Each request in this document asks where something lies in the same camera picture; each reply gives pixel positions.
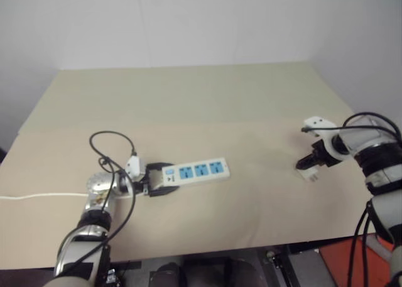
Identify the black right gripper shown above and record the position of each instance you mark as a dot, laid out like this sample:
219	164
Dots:
323	156

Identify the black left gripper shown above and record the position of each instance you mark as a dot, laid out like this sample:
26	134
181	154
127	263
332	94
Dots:
146	183

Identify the white charger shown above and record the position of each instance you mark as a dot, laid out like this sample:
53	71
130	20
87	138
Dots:
309	176

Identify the white blue-socket power strip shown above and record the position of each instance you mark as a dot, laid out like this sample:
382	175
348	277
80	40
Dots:
198	171

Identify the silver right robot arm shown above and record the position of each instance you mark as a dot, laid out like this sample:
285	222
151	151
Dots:
361	139

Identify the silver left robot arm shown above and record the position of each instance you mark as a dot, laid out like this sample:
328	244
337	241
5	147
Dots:
97	186

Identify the dark rounded shape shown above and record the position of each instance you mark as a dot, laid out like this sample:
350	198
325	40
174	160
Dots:
166	274

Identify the orange panel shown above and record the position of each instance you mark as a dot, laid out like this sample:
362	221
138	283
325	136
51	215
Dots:
339	262

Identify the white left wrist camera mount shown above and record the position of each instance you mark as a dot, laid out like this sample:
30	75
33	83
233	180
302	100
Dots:
134	167

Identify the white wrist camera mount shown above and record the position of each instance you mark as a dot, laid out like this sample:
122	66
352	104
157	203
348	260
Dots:
315	122
134	167

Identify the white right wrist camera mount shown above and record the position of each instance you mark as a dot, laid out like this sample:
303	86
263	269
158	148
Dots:
315	122

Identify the black metal frame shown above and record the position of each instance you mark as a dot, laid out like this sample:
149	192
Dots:
282	265

